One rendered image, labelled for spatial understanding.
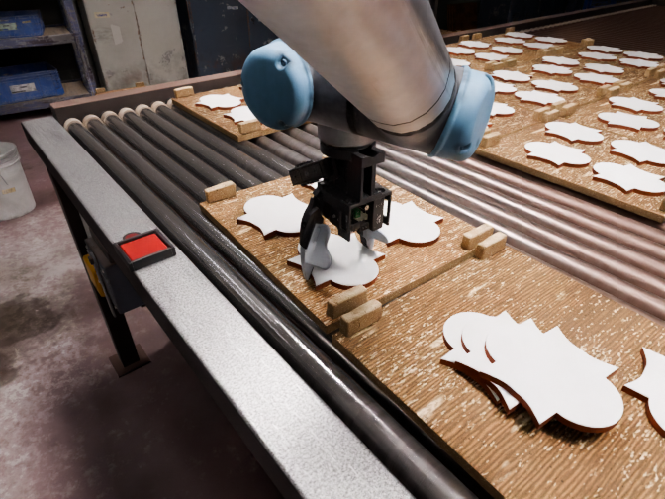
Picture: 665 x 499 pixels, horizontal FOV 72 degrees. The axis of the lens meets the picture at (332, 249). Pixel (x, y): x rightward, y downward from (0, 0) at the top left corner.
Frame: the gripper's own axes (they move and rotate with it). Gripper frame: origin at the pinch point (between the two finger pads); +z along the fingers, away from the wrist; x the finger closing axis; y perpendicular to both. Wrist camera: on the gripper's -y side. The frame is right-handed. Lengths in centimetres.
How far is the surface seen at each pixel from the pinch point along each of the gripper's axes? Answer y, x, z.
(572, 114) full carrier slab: -17, 95, 1
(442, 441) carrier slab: 30.4, -9.4, 0.5
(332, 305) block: 9.9, -8.1, -2.1
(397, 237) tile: 1.4, 11.3, -0.6
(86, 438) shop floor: -72, -47, 94
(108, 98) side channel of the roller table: -105, -7, 0
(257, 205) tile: -21.4, -1.9, -0.5
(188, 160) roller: -55, -2, 3
